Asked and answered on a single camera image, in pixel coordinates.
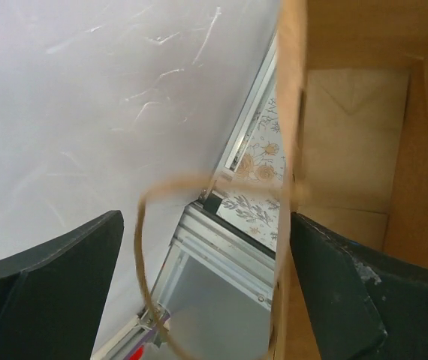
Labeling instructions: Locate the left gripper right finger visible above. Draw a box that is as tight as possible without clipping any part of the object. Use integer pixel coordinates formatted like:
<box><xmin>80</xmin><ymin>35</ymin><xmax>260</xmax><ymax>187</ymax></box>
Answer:
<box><xmin>291</xmin><ymin>213</ymin><xmax>428</xmax><ymax>359</ymax></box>

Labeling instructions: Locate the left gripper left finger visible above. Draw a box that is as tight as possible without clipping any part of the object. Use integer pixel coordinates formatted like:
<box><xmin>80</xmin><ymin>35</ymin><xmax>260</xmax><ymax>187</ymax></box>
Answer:
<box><xmin>0</xmin><ymin>210</ymin><xmax>124</xmax><ymax>359</ymax></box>

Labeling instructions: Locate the brown paper bag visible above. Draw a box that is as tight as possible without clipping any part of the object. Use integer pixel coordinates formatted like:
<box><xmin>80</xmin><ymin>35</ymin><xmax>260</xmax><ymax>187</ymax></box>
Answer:
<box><xmin>134</xmin><ymin>0</ymin><xmax>428</xmax><ymax>360</ymax></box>

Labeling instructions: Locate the aluminium frame rail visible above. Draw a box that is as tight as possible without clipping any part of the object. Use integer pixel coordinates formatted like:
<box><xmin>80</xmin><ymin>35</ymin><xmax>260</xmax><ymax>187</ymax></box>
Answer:
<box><xmin>95</xmin><ymin>43</ymin><xmax>285</xmax><ymax>359</ymax></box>

